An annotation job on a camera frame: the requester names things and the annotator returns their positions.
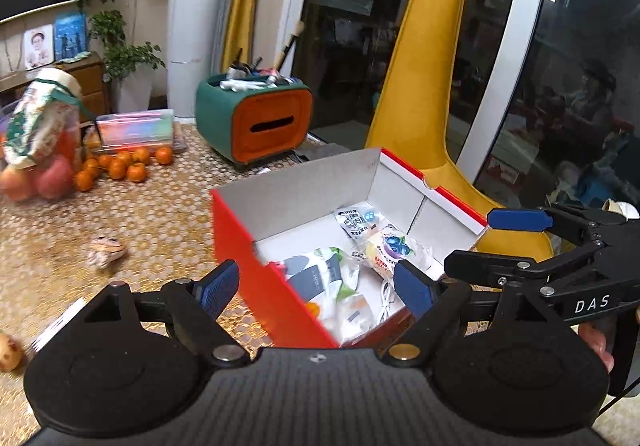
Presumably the white cable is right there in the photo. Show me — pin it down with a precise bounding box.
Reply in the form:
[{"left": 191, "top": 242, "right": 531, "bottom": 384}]
[{"left": 376, "top": 275, "right": 402, "bottom": 317}]

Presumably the person right hand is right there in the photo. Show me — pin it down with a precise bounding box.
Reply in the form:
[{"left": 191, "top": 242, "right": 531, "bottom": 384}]
[{"left": 578, "top": 323, "right": 614, "bottom": 371}]

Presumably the silver foil pouch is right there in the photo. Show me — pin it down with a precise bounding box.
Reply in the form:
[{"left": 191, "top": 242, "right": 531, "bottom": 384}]
[{"left": 25, "top": 298, "right": 86, "bottom": 358}]

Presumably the blue book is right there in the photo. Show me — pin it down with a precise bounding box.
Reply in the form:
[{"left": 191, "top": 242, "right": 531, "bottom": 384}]
[{"left": 54, "top": 12, "right": 88, "bottom": 61}]

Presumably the yellow curtain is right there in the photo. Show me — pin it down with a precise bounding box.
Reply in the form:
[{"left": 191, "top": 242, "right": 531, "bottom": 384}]
[{"left": 219, "top": 0, "right": 271, "bottom": 75}]

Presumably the white green plastic bag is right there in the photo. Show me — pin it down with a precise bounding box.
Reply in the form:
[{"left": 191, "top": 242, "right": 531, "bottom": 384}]
[{"left": 279, "top": 247, "right": 375, "bottom": 345}]

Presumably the blue white wipes packet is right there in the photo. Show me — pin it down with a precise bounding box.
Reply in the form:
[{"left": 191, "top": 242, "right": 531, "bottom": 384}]
[{"left": 333, "top": 201, "right": 383, "bottom": 240}]

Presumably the pastel plastic box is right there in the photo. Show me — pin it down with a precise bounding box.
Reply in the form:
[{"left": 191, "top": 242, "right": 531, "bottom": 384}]
[{"left": 96, "top": 110, "right": 175, "bottom": 151}]

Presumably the wooden tv cabinet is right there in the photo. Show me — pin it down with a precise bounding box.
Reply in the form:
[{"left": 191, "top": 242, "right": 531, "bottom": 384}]
[{"left": 0, "top": 51, "right": 113, "bottom": 123}]

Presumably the green orange tissue box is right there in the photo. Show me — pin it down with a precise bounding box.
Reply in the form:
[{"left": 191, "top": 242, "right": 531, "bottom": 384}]
[{"left": 195, "top": 75, "right": 314, "bottom": 166}]

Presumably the bun snack pack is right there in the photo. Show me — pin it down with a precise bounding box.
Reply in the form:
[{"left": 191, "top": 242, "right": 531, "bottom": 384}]
[{"left": 363, "top": 224, "right": 433, "bottom": 281}]

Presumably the green potted plant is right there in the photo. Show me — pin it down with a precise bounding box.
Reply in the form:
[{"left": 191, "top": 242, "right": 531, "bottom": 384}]
[{"left": 74, "top": 0, "right": 166, "bottom": 114}]

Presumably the small striped snack pack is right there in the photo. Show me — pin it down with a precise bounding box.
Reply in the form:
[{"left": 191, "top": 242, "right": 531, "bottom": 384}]
[{"left": 87, "top": 236, "right": 127, "bottom": 270}]

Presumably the portrait photo card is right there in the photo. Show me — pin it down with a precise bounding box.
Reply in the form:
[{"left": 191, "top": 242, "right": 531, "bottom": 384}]
[{"left": 23, "top": 24, "right": 54, "bottom": 69}]

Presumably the bag of apples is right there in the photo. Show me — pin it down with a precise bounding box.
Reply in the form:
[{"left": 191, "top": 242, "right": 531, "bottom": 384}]
[{"left": 1, "top": 102, "right": 82, "bottom": 205}]

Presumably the mandarin orange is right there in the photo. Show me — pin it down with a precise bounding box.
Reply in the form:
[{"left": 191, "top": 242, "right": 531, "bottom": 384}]
[
  {"left": 107, "top": 158, "right": 128, "bottom": 181},
  {"left": 126, "top": 162, "right": 148, "bottom": 183},
  {"left": 98, "top": 154, "right": 113, "bottom": 171},
  {"left": 154, "top": 145, "right": 174, "bottom": 166},
  {"left": 74, "top": 170, "right": 94, "bottom": 193},
  {"left": 131, "top": 148, "right": 151, "bottom": 167}
]

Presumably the yellow pig toy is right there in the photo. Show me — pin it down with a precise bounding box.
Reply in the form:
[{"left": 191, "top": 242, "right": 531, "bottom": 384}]
[{"left": 0, "top": 333, "right": 24, "bottom": 372}]

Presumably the red white cardboard box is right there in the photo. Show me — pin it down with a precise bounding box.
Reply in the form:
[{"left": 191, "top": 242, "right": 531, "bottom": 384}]
[{"left": 212, "top": 148, "right": 487, "bottom": 348}]

